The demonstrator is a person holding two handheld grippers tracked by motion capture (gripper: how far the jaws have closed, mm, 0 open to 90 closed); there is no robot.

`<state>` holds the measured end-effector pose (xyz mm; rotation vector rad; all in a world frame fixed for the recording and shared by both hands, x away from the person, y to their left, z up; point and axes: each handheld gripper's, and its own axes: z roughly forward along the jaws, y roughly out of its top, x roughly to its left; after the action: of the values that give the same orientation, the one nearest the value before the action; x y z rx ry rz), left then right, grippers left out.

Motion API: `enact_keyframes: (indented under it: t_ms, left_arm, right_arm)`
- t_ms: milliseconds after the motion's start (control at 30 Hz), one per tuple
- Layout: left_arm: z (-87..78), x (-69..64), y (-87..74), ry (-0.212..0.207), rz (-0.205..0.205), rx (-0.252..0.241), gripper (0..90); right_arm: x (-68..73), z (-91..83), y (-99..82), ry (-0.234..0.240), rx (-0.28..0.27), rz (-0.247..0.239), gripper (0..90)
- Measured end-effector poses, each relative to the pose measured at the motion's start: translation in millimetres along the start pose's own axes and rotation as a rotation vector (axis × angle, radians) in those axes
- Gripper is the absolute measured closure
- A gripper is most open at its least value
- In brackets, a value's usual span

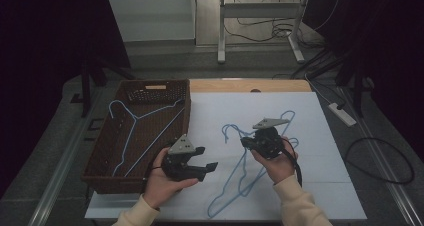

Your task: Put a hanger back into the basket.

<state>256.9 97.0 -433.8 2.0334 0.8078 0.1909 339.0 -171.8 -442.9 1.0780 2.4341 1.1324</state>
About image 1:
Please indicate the white table sheet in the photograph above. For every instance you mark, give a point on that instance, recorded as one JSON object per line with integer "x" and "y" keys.
{"x": 326, "y": 152}

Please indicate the black plug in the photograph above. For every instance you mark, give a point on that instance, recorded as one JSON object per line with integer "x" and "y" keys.
{"x": 340, "y": 106}

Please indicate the person's left hand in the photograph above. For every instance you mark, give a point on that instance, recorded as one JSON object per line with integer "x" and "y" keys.
{"x": 158, "y": 186}

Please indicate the black metal stand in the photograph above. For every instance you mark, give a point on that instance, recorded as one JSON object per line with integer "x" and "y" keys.
{"x": 86, "y": 86}
{"x": 358, "y": 92}

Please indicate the white metal desk frame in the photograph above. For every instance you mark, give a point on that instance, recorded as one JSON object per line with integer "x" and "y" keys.
{"x": 260, "y": 10}

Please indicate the white panel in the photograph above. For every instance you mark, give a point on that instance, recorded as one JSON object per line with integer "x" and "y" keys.
{"x": 150, "y": 16}

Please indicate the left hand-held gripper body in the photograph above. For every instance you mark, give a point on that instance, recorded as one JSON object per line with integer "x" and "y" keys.
{"x": 178, "y": 169}

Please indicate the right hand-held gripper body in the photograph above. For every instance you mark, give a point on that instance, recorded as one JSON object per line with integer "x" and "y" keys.
{"x": 270, "y": 142}

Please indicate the white power strip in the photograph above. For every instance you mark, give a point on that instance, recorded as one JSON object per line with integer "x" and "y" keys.
{"x": 343, "y": 116}

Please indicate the brown woven basket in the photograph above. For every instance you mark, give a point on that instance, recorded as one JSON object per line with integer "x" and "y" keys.
{"x": 100, "y": 181}

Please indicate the person's right hand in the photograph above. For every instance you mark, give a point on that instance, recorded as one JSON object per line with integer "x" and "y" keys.
{"x": 281, "y": 167}

